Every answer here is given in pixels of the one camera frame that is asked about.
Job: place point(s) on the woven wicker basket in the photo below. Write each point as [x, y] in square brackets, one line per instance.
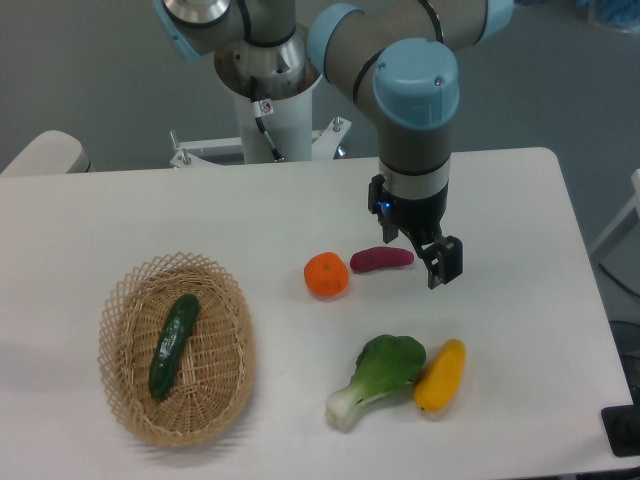
[216, 370]

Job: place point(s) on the yellow mango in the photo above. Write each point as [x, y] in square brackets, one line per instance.
[438, 384]

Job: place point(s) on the white chair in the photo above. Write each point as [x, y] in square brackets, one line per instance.
[50, 153]

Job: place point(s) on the green bok choy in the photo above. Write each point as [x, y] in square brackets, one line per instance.
[386, 365]

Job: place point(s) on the green cucumber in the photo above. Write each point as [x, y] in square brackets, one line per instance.
[174, 334]

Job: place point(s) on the white furniture at right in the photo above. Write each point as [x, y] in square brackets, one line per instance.
[619, 226]

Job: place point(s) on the black device at table edge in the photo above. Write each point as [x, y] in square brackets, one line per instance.
[621, 424]

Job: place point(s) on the orange toy fruit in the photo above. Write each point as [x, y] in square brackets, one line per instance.
[326, 275]

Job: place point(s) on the purple sweet potato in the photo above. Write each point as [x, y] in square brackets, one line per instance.
[380, 258]

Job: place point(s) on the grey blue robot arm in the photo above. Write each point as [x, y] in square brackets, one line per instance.
[396, 65]

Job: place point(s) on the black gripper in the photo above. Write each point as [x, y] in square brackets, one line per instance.
[419, 220]

